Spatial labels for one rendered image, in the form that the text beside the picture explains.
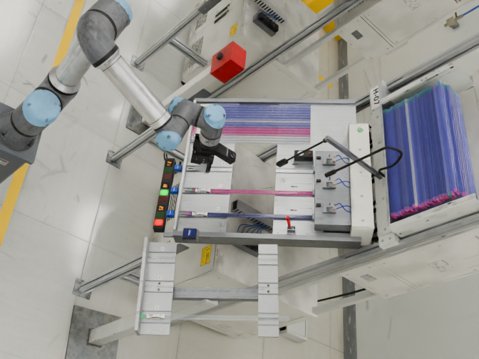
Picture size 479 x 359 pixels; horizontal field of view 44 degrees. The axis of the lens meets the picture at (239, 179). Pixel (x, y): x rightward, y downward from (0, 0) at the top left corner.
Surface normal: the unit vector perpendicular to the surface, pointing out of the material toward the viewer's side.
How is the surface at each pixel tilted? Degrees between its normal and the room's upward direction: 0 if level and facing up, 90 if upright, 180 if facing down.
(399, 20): 90
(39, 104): 8
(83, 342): 0
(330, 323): 0
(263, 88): 90
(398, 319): 90
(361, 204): 48
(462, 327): 89
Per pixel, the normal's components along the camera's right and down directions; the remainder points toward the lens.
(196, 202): -0.07, -0.56
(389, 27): -0.08, 0.83
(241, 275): 0.69, -0.36
